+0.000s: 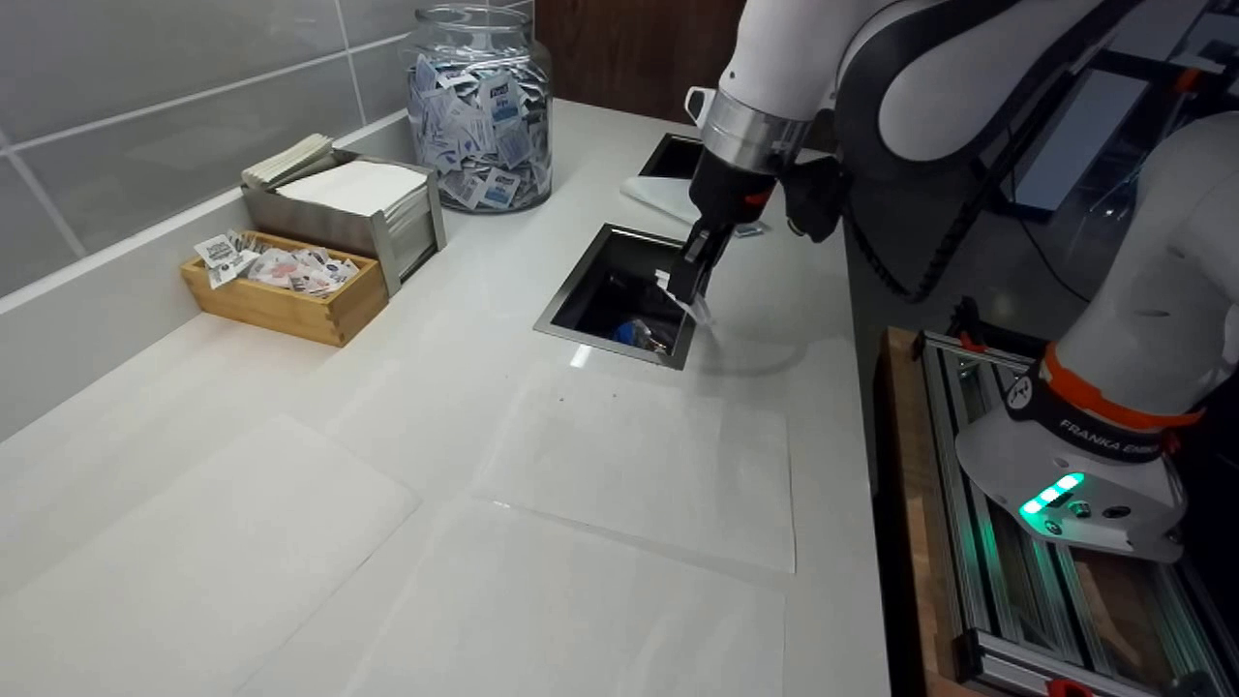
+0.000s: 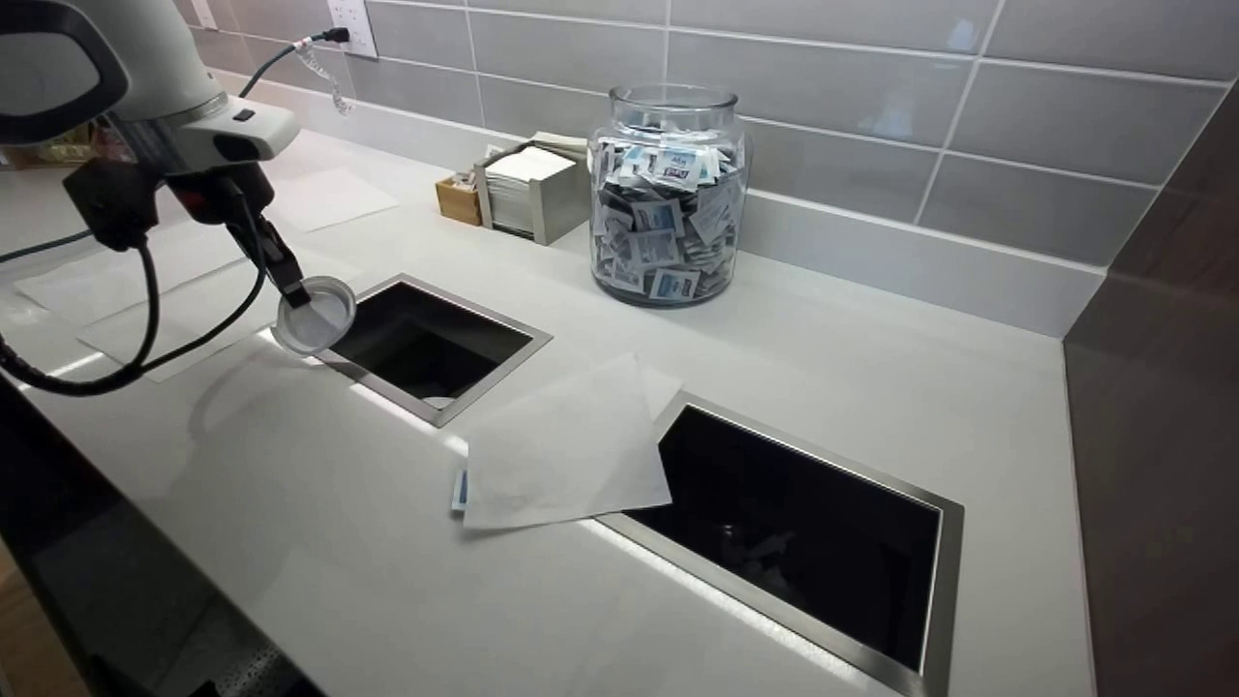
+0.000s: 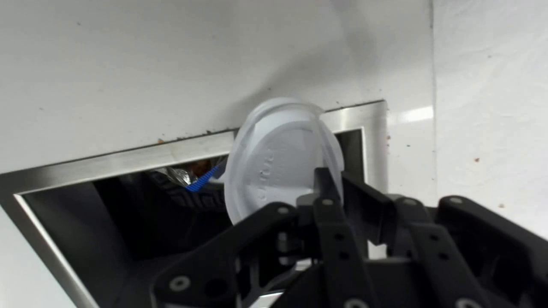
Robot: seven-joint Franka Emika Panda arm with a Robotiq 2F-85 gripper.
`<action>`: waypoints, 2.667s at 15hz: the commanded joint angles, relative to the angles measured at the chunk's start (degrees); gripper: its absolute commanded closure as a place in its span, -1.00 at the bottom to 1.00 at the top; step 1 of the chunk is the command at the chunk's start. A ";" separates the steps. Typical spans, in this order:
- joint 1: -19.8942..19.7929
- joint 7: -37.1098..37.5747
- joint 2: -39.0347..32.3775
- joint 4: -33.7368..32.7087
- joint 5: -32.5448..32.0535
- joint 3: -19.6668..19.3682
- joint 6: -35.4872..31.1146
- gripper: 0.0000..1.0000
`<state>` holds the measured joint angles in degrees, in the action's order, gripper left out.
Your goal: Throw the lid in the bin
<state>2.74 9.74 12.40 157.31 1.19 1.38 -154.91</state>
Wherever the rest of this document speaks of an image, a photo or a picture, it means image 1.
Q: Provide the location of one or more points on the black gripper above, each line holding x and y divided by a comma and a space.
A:
727, 193

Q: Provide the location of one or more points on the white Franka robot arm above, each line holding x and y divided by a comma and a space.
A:
1147, 294

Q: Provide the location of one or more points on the steel-rimmed countertop bin opening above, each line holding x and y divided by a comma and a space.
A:
620, 302

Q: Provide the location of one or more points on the white tray with black opening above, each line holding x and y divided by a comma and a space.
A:
659, 193

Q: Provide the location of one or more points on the blue trash piece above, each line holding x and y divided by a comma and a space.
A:
631, 335

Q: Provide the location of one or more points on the glass jar of packets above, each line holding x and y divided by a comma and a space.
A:
480, 109

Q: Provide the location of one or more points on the wooden platform board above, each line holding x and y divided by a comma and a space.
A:
920, 542

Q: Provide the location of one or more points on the tablet screen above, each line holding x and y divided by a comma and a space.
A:
1076, 136

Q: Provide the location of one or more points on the wooden box of packets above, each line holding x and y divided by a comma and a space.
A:
291, 302

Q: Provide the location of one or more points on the clear rectangular counter sheet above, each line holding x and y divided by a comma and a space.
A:
178, 567

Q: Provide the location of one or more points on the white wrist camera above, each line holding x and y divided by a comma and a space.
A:
699, 103

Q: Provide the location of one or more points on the aluminium profile frame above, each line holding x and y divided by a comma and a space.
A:
1020, 580

